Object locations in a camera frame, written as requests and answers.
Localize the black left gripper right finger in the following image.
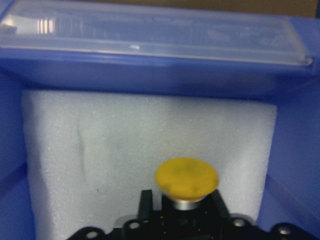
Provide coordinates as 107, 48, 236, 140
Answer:
210, 189, 231, 222

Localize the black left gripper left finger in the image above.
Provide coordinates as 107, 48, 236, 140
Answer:
137, 189, 153, 223

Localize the far blue storage bin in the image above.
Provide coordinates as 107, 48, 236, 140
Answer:
0, 0, 320, 240

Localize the white foam pad far bin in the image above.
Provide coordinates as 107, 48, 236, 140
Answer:
21, 90, 277, 240

